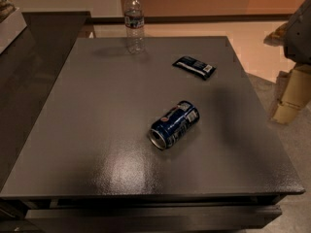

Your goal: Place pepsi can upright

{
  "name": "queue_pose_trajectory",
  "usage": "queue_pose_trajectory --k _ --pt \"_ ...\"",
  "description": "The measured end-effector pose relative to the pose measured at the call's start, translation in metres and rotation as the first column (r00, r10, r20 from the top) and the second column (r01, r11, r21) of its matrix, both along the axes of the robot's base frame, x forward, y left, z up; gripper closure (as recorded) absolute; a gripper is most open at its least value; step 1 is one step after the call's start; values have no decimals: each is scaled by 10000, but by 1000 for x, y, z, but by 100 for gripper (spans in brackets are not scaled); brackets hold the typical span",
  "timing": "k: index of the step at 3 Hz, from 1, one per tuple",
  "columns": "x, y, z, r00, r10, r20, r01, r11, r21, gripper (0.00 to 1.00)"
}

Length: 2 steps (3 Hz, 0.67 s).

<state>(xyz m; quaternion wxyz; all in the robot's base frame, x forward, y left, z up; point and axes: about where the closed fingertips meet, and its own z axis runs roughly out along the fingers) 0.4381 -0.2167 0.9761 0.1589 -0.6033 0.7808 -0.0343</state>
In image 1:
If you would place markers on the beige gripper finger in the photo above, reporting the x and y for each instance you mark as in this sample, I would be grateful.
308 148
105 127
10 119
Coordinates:
292 93

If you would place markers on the blue pepsi can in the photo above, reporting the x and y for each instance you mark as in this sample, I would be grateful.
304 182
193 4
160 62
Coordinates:
171 127

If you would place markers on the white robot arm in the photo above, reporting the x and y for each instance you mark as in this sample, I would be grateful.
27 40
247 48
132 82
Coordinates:
297 45

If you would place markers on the dark blue snack packet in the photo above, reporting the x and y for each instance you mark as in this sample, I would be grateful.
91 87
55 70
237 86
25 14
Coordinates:
196 67

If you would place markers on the grey drawer front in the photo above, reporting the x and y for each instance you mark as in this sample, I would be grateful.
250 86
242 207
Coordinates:
154 220

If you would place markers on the clear plastic water bottle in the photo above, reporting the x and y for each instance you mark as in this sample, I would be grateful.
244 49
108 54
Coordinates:
134 23

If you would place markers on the dark side table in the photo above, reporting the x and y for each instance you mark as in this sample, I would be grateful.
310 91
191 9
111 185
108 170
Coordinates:
29 67

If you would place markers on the white box on side table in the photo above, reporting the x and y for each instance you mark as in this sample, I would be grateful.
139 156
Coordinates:
12 23

